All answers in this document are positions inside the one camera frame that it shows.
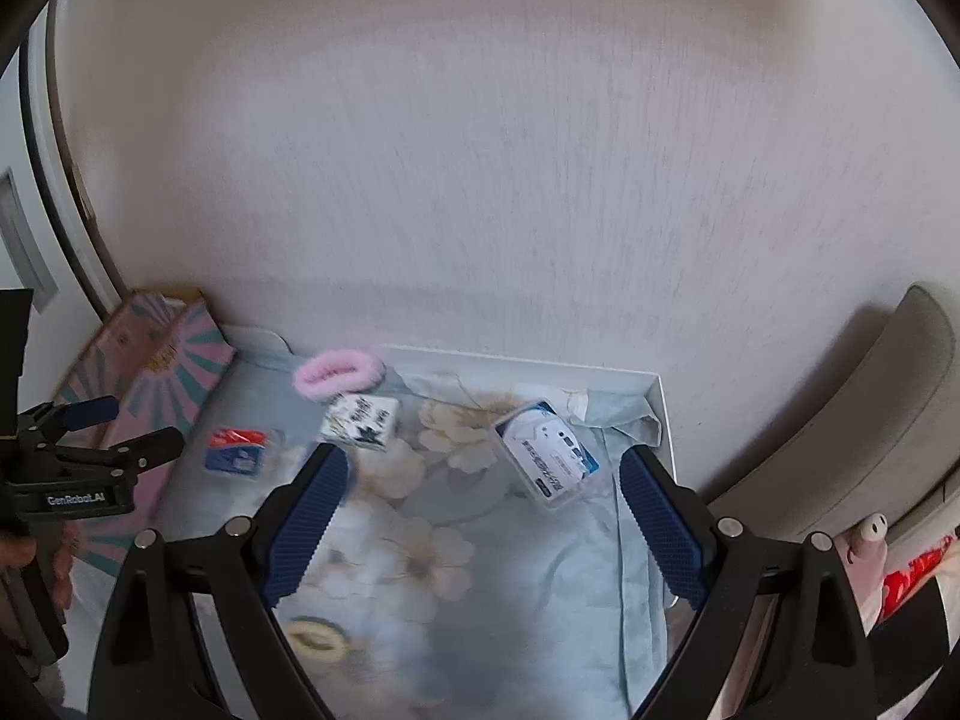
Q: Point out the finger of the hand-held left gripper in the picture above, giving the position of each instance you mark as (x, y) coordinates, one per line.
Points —
(142, 451)
(91, 411)

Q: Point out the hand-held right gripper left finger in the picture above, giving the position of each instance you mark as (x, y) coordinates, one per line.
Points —
(307, 517)

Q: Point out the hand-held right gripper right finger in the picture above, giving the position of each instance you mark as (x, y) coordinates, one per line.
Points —
(664, 532)

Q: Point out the brown cardboard box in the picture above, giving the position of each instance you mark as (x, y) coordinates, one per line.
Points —
(172, 367)

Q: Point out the small blue packet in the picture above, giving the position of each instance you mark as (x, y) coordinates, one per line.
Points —
(238, 451)

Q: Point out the floral print tissue pack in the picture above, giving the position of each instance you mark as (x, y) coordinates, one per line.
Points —
(360, 420)

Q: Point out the cream hair scrunchie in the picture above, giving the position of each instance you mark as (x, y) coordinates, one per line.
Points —
(316, 641)

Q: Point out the clear packet with blue label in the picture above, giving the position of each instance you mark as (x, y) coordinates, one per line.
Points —
(547, 457)

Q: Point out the pink fluffy hair band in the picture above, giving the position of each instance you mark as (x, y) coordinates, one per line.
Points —
(334, 375)

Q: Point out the person's left hand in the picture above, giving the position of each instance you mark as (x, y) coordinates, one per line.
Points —
(66, 562)

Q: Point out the blue floral cloth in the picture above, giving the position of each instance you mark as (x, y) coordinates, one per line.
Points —
(450, 615)

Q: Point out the pink plush toy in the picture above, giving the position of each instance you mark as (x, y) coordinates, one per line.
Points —
(866, 551)

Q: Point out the red cloth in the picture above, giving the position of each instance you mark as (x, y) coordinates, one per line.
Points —
(911, 574)

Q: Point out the black white striped cloth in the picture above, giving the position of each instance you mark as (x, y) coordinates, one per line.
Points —
(919, 637)

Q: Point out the white door frame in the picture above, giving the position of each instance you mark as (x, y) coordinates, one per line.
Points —
(64, 187)

